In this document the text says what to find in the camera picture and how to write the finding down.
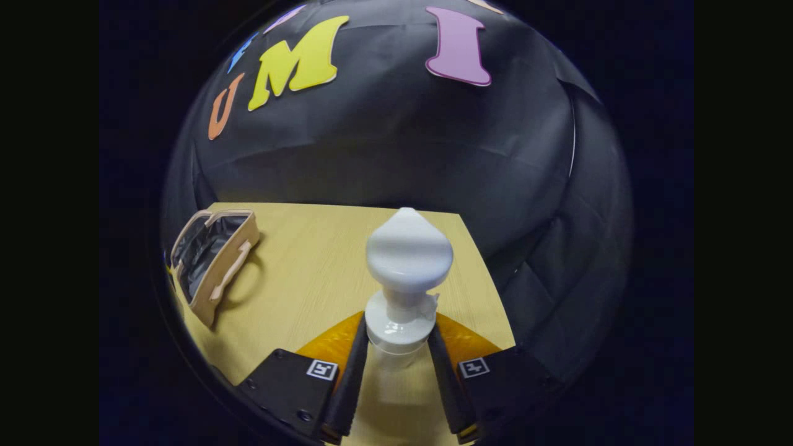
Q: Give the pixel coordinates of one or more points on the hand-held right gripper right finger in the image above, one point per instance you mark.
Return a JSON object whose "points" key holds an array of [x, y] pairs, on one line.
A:
{"points": [[449, 384]]}

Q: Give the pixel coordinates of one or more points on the white pump bottle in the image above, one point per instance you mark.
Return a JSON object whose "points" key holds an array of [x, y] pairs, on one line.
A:
{"points": [[409, 254]]}

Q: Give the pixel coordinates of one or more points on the black backdrop cloth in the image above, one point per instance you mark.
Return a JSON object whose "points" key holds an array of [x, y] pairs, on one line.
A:
{"points": [[396, 142]]}

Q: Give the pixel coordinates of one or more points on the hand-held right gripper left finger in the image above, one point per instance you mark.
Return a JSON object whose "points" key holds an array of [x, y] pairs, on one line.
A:
{"points": [[347, 384]]}

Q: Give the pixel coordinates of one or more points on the small pink suitcase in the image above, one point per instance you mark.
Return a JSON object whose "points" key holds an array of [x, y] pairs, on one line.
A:
{"points": [[226, 266]]}

